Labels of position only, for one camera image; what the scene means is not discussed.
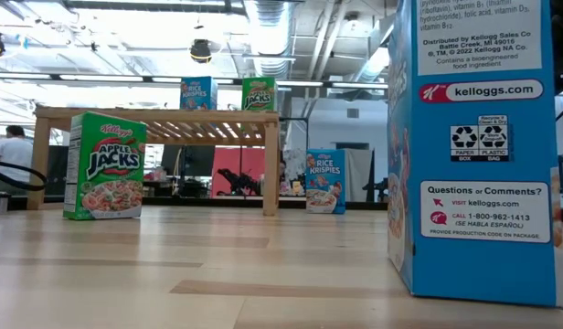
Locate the blue Rice Krispies cereal box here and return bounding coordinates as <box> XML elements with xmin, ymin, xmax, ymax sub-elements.
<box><xmin>179</xmin><ymin>76</ymin><xmax>218</xmax><ymax>111</ymax></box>
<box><xmin>386</xmin><ymin>0</ymin><xmax>563</xmax><ymax>310</ymax></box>
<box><xmin>304</xmin><ymin>148</ymin><xmax>347</xmax><ymax>215</ymax></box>

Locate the green Apple Jacks cereal box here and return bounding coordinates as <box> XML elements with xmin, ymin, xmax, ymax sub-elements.
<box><xmin>240</xmin><ymin>76</ymin><xmax>279</xmax><ymax>112</ymax></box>
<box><xmin>63</xmin><ymin>111</ymin><xmax>148</xmax><ymax>221</ymax></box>

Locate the slatted wooden shelf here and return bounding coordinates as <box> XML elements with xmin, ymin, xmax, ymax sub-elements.
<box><xmin>27</xmin><ymin>105</ymin><xmax>281</xmax><ymax>217</ymax></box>

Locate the red partition panel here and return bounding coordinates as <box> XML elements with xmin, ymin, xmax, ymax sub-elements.
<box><xmin>211</xmin><ymin>146</ymin><xmax>267</xmax><ymax>198</ymax></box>

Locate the white draped cloth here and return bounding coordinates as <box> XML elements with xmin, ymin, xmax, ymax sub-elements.
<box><xmin>345</xmin><ymin>148</ymin><xmax>375</xmax><ymax>203</ymax></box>

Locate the black monitor screen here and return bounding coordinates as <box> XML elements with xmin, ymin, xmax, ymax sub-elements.
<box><xmin>161</xmin><ymin>144</ymin><xmax>217</xmax><ymax>178</ymax></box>

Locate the long ceiling light bar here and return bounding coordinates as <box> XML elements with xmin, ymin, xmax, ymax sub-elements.
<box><xmin>0</xmin><ymin>71</ymin><xmax>389</xmax><ymax>91</ymax></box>

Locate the person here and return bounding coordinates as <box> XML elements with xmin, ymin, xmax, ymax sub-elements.
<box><xmin>0</xmin><ymin>124</ymin><xmax>35</xmax><ymax>196</ymax></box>

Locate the black hanging dome camera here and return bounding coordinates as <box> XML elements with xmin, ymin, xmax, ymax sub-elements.
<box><xmin>189</xmin><ymin>38</ymin><xmax>213</xmax><ymax>64</ymax></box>

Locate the black looped cable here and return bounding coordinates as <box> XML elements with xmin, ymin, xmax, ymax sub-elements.
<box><xmin>0</xmin><ymin>157</ymin><xmax>48</xmax><ymax>192</ymax></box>

